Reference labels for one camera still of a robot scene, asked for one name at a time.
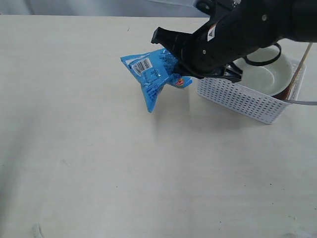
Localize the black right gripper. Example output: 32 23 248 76
151 10 281 83

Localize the blue snack packet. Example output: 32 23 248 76
120 48 193 113

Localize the pale green ceramic bowl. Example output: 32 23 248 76
234 54 293 96

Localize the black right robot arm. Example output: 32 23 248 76
151 0 317 83

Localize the white backdrop curtain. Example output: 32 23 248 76
0 0 317 19

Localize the white perforated plastic basket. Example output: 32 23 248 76
197 55 307 125

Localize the brown wooden plate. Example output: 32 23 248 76
273 85 291 100

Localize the wooden chopstick right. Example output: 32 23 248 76
288 42 313 95

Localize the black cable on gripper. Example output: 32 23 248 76
245 42 282 66

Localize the silver metal utensil handle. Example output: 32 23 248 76
284 100 317 106

